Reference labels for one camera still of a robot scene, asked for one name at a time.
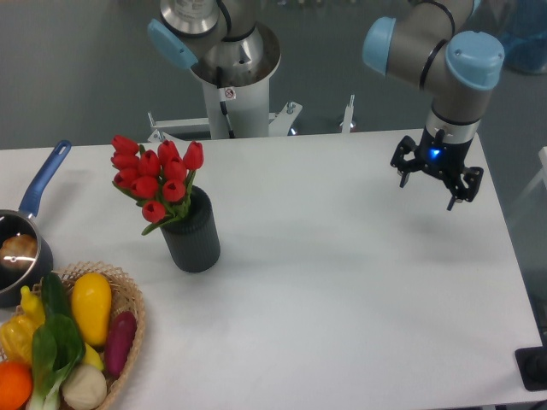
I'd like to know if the orange fruit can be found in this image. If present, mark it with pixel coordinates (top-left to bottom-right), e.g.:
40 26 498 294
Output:
1 361 32 409

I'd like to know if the black device at table edge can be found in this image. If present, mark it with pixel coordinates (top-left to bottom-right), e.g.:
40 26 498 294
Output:
515 347 546 391

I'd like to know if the white metal bracket frame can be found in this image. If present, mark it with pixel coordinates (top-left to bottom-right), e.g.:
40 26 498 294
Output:
147 94 356 143

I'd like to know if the purple eggplant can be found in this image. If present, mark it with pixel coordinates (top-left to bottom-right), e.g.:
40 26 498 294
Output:
104 311 137 378

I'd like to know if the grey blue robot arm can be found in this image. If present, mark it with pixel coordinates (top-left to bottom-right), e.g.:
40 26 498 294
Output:
362 1 505 206

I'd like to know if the white pedestal column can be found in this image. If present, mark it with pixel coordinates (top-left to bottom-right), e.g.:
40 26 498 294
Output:
202 79 270 140

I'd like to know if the yellow bell pepper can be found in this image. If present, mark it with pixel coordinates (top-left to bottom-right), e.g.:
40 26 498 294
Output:
1 314 44 366

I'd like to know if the bread roll in pan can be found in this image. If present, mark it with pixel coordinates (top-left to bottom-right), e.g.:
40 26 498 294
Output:
1 234 38 271

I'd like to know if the woven bamboo basket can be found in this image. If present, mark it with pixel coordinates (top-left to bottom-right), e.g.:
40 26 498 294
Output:
0 261 147 410

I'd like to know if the yellow mango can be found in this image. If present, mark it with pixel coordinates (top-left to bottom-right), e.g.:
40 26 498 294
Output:
71 272 112 348

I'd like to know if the dark green cucumber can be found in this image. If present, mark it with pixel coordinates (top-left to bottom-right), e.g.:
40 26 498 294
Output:
41 272 74 320

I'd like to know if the green bok choy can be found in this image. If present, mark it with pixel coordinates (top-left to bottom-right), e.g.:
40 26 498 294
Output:
27 313 86 410

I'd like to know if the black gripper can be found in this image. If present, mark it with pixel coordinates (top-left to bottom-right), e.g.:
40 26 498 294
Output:
390 129 484 211

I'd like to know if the red tulip bouquet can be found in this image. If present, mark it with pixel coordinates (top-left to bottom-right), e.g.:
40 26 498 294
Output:
110 135 204 236

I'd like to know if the beige garlic bulb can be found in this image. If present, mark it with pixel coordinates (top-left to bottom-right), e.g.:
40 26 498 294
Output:
62 364 107 410

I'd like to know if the blue handled saucepan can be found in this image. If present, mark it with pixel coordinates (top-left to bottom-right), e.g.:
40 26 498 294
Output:
1 140 72 308

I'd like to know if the dark grey ribbed vase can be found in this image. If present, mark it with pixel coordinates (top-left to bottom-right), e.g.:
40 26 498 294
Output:
161 186 221 273

